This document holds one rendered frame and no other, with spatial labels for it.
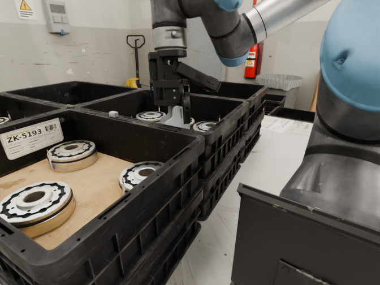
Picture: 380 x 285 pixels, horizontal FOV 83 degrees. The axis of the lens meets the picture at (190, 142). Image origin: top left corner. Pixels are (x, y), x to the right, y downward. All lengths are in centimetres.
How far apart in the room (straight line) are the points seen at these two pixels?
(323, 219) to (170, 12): 44
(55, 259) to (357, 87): 30
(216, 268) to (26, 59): 377
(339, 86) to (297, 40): 310
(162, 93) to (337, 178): 36
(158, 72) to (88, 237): 37
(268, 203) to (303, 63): 313
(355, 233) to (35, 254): 29
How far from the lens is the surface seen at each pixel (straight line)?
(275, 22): 56
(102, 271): 28
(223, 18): 49
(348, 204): 32
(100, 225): 24
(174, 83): 49
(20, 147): 60
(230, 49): 54
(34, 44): 401
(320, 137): 37
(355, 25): 26
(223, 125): 47
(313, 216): 27
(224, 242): 51
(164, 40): 50
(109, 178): 48
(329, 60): 26
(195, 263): 48
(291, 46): 337
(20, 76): 394
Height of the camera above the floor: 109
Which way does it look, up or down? 25 degrees down
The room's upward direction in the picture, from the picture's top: straight up
